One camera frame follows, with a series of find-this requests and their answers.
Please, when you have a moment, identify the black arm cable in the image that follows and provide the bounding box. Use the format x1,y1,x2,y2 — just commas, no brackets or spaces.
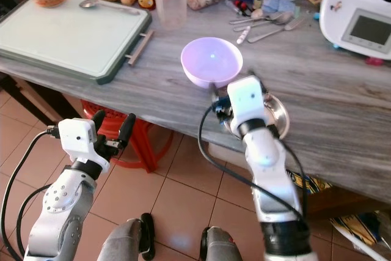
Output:
198,103,307,220
0,128,63,260

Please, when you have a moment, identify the white box under table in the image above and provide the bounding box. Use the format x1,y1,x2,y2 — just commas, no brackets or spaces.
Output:
207,141,252,168

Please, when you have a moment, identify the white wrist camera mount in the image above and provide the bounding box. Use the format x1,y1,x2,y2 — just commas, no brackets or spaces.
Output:
227,75,269,125
59,117,106,163

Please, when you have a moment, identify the grey right robot leg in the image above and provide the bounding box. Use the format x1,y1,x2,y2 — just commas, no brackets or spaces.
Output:
198,226,246,261

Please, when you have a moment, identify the white kitchen appliance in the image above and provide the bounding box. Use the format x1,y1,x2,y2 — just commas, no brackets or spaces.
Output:
319,0,391,62

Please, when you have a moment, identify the yellow patterned cloth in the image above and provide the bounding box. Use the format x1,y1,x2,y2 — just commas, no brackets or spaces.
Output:
286,169,391,251

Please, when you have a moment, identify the round steel plate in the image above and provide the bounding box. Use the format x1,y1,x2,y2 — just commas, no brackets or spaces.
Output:
222,89,291,141

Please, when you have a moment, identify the red plastic stool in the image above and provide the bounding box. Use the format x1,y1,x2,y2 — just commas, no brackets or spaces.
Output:
82,100,175,172

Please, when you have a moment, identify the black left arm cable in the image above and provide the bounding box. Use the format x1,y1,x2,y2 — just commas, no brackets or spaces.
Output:
0,128,63,260

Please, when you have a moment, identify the lilac plastic bowl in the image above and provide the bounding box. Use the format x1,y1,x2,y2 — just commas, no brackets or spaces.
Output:
180,36,244,89

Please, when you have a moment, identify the steel spoon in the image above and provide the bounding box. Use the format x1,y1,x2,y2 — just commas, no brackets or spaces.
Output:
228,11,294,27
78,0,141,16

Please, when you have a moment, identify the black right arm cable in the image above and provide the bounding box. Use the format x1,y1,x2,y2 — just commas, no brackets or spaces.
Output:
198,103,307,220

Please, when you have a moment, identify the green rimmed cutting board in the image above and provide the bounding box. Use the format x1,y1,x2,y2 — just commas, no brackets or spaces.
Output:
0,0,155,85

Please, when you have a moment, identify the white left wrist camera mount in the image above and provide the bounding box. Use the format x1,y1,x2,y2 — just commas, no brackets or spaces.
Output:
59,117,106,163

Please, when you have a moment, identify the small white handled utensil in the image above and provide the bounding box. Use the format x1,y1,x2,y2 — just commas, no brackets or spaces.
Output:
236,26,252,45

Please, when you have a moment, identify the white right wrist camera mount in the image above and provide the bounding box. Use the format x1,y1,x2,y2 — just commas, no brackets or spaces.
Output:
227,75,269,125

